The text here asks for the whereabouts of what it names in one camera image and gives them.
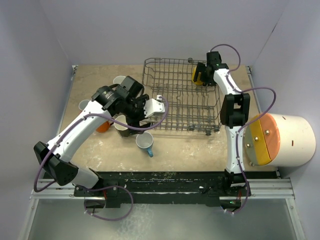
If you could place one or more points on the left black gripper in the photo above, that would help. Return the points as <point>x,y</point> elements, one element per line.
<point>134,125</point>

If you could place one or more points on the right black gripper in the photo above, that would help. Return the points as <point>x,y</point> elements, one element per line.
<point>200,68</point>

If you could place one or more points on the yellow mug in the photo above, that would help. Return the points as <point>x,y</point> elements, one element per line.
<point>196,77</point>

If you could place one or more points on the pink faceted mug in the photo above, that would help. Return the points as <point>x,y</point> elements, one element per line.
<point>118,79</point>

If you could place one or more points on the orange mug black handle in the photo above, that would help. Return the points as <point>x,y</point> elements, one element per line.
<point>104,127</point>

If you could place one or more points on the blue mug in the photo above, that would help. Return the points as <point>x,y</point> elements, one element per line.
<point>145,143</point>

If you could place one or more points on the small salmon pink cup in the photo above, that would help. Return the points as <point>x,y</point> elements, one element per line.
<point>82,105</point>

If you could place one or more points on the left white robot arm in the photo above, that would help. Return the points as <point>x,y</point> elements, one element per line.
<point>55,156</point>

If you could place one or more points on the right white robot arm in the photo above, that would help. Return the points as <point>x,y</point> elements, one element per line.
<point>234,112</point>

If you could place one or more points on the white cylinder with orange lid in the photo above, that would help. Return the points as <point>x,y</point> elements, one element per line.
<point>279,140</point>

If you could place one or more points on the grey wire dish rack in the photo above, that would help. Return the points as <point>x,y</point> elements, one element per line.
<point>191,107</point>

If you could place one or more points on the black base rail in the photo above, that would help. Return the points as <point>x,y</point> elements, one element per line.
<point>173,187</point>

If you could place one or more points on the aluminium frame rail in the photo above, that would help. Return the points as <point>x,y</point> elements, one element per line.
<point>259,188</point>

